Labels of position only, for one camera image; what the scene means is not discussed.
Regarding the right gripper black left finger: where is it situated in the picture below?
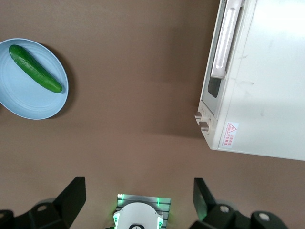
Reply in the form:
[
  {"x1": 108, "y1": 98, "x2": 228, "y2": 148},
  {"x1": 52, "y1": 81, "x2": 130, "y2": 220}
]
[{"x1": 0, "y1": 177, "x2": 86, "y2": 229}]

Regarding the red warning sticker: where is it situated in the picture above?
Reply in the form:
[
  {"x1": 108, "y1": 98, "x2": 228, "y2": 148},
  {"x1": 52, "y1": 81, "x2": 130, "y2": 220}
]
[{"x1": 224, "y1": 122, "x2": 239, "y2": 150}]

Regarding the green cucumber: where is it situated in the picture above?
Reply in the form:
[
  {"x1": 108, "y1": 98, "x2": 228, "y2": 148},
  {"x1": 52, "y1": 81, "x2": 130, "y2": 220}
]
[{"x1": 9, "y1": 44, "x2": 63, "y2": 94}]

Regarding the oven door with handle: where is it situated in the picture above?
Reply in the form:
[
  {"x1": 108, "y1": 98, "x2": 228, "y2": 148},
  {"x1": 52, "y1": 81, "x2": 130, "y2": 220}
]
[{"x1": 199, "y1": 0, "x2": 258, "y2": 119}]

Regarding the white toaster oven body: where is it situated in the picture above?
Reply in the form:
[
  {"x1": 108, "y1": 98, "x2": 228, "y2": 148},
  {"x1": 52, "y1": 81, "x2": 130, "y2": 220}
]
[{"x1": 197, "y1": 0, "x2": 305, "y2": 161}]

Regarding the light blue round plate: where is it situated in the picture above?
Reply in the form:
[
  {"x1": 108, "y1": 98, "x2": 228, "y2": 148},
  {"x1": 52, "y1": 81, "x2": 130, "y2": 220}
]
[{"x1": 0, "y1": 38, "x2": 70, "y2": 120}]

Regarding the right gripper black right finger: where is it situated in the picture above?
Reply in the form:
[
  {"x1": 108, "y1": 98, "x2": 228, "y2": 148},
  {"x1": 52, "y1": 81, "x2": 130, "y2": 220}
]
[{"x1": 190, "y1": 177, "x2": 289, "y2": 229}]

